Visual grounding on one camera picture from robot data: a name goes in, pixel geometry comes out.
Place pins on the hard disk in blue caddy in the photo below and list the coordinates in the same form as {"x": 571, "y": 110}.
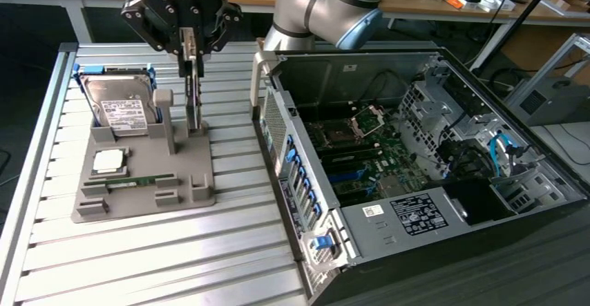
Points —
{"x": 119, "y": 102}

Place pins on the Nvidia Quadro graphics card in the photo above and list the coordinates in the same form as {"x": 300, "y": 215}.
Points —
{"x": 194, "y": 105}

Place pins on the orange small box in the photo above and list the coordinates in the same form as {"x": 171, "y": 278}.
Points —
{"x": 458, "y": 2}

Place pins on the black open PC case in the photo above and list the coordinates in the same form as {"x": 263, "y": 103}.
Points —
{"x": 414, "y": 275}

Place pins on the grey desktop computer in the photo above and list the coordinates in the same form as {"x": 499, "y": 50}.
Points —
{"x": 553, "y": 102}

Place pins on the blue expansion slot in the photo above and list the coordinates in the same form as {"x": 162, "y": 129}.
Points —
{"x": 358, "y": 174}

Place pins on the silver CPU chip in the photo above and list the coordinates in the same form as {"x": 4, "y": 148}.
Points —
{"x": 108, "y": 162}

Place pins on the grey metal disk bay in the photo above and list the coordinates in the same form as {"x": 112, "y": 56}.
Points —
{"x": 530, "y": 192}

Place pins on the CPU socket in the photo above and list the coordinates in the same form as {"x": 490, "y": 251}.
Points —
{"x": 338, "y": 134}

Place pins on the blue case latch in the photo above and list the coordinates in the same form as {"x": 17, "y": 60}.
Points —
{"x": 320, "y": 243}

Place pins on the aluminium profile frame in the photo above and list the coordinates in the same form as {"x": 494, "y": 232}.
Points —
{"x": 559, "y": 57}

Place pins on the green RAM stick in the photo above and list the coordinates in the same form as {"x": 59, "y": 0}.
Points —
{"x": 131, "y": 181}

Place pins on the grey printed parts rack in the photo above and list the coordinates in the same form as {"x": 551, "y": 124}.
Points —
{"x": 137, "y": 195}

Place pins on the metal socket cover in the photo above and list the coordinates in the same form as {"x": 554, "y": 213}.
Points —
{"x": 368, "y": 112}

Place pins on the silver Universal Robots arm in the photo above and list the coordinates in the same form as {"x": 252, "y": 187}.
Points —
{"x": 340, "y": 5}

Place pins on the black stand pole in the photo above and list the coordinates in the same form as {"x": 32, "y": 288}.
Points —
{"x": 534, "y": 2}

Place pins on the white small box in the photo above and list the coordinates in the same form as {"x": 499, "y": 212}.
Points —
{"x": 499, "y": 3}

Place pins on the grey power supply unit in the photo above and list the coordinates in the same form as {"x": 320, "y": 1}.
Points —
{"x": 382, "y": 223}

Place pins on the silver chipset heatsink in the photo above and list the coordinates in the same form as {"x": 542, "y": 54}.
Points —
{"x": 391, "y": 186}

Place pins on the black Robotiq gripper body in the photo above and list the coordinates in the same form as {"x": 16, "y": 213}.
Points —
{"x": 184, "y": 9}

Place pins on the green motherboard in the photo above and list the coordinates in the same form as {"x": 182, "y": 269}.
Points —
{"x": 400, "y": 161}

